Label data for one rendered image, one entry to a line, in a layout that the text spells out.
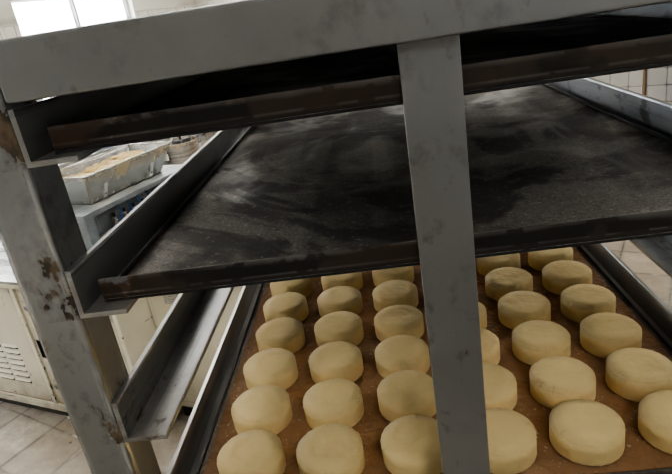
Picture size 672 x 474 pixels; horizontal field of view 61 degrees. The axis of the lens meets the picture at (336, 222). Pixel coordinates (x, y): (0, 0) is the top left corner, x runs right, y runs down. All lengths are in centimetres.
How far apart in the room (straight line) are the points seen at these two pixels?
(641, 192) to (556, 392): 17
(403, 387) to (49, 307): 28
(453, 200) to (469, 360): 10
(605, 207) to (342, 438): 25
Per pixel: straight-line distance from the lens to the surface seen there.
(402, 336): 55
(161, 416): 41
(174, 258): 39
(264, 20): 28
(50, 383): 334
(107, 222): 271
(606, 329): 56
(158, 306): 276
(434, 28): 28
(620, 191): 41
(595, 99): 68
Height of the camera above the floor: 181
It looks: 21 degrees down
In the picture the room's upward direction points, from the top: 9 degrees counter-clockwise
